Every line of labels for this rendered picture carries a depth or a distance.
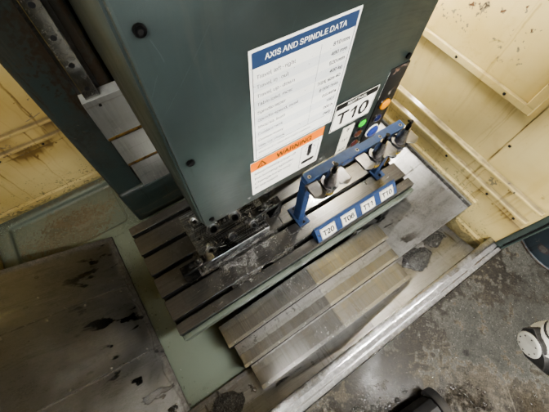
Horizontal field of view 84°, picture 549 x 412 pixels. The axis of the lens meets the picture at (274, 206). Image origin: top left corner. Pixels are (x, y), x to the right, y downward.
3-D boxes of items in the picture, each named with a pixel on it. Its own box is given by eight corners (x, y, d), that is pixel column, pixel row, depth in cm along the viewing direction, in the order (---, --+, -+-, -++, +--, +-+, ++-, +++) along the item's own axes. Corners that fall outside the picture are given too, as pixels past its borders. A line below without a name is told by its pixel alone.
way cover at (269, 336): (409, 277, 152) (425, 268, 138) (256, 394, 128) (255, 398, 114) (369, 230, 163) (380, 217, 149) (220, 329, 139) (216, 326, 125)
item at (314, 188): (328, 194, 105) (329, 194, 104) (316, 202, 103) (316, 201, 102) (316, 180, 107) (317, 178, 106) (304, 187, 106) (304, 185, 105)
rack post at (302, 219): (310, 221, 134) (321, 187, 107) (300, 227, 132) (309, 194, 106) (296, 204, 137) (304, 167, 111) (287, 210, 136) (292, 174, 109)
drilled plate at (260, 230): (270, 230, 127) (270, 226, 122) (207, 268, 119) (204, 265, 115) (241, 190, 135) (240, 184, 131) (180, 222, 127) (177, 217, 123)
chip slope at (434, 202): (443, 226, 165) (471, 203, 142) (342, 298, 147) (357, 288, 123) (339, 118, 197) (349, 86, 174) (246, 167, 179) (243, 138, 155)
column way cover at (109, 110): (234, 144, 151) (220, 50, 105) (142, 189, 138) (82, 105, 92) (229, 137, 153) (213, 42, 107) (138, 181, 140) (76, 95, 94)
